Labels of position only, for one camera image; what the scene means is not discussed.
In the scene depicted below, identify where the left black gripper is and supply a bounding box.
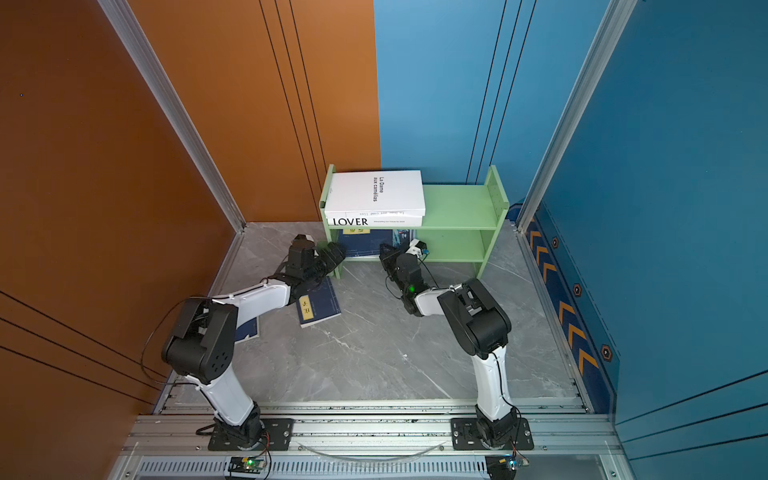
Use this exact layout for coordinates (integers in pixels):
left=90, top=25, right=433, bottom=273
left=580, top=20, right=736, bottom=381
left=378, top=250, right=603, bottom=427
left=303, top=242, right=345, bottom=287

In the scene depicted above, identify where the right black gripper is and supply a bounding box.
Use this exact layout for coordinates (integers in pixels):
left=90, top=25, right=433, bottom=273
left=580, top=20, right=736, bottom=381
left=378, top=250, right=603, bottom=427
left=380, top=244, right=410, bottom=298

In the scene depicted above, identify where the navy blue book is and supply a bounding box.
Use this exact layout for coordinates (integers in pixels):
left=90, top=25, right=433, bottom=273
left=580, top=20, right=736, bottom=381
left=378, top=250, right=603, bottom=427
left=296, top=277, right=341, bottom=328

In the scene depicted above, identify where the navy book with yellow label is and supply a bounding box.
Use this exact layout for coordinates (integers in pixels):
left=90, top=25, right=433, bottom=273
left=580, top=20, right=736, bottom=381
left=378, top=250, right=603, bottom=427
left=337, top=229, right=400, bottom=258

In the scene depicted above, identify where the LOVER black white book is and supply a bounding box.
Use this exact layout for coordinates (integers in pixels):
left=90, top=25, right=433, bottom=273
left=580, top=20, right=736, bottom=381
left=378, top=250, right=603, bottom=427
left=325, top=211, right=424, bottom=229

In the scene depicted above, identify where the white book with brown pattern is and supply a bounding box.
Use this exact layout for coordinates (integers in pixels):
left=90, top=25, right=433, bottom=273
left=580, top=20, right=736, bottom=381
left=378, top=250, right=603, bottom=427
left=324, top=170, right=426, bottom=216

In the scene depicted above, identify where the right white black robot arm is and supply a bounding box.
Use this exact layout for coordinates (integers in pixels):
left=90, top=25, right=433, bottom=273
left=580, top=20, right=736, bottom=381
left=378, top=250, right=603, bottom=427
left=379, top=240, right=525, bottom=449

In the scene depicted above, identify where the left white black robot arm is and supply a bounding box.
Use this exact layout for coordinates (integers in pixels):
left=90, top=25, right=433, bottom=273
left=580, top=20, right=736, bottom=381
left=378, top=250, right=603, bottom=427
left=161, top=234, right=346, bottom=450

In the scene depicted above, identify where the green wooden two-tier shelf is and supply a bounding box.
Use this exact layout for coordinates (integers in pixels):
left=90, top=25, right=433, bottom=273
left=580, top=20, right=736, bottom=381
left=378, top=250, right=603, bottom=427
left=319, top=167, right=510, bottom=277

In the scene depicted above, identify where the left green circuit board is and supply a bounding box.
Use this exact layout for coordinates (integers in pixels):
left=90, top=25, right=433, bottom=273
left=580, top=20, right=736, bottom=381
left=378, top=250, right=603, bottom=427
left=226, top=456, right=269, bottom=479

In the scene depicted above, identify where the right circuit board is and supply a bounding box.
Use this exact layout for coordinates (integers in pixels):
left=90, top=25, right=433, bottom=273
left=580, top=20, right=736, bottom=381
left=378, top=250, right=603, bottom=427
left=485, top=455, right=530, bottom=480

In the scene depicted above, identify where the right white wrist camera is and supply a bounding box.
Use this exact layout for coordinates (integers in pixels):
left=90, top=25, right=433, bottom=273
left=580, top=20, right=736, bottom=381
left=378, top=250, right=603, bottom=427
left=406, top=239, right=429, bottom=260

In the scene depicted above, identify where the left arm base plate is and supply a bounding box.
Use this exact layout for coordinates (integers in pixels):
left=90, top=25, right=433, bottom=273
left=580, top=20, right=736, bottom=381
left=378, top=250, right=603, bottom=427
left=207, top=418, right=295, bottom=452

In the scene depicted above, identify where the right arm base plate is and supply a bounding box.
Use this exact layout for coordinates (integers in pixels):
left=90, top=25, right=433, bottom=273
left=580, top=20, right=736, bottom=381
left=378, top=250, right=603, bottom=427
left=450, top=416, right=535, bottom=451

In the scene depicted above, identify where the aluminium rail frame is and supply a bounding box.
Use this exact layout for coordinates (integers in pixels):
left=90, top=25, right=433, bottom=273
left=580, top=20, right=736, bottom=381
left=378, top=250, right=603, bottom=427
left=110, top=397, right=632, bottom=479

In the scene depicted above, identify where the left aluminium corner post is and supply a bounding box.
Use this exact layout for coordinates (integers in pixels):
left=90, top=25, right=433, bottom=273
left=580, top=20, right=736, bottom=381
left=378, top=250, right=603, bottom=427
left=98, top=0, right=246, bottom=234

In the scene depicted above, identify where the aluminium corner post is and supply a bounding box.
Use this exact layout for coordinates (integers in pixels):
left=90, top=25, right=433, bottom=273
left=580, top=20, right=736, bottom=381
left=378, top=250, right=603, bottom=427
left=98, top=0, right=246, bottom=234
left=516, top=0, right=637, bottom=234

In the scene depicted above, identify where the right aluminium corner post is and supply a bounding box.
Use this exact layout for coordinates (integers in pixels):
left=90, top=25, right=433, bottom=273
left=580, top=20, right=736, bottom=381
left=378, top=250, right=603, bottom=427
left=516, top=0, right=637, bottom=234

